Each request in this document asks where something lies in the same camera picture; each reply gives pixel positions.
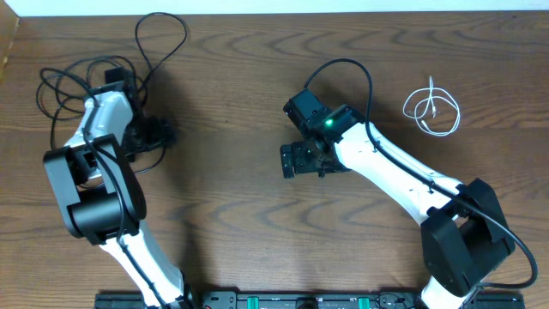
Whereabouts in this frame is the black usb cable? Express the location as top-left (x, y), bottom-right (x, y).
top-left (35, 66), bottom-right (168, 175)

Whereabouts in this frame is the white usb cable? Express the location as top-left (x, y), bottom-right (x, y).
top-left (401, 75), bottom-right (462, 137)

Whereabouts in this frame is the thin black cable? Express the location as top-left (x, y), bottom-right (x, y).
top-left (34, 11), bottom-right (189, 123)

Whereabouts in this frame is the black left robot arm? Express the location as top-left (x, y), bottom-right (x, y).
top-left (43, 67), bottom-right (197, 308)

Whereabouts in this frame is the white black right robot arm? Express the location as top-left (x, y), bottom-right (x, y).
top-left (281, 89), bottom-right (515, 308)

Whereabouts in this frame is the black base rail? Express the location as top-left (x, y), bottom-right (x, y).
top-left (94, 290), bottom-right (526, 309)

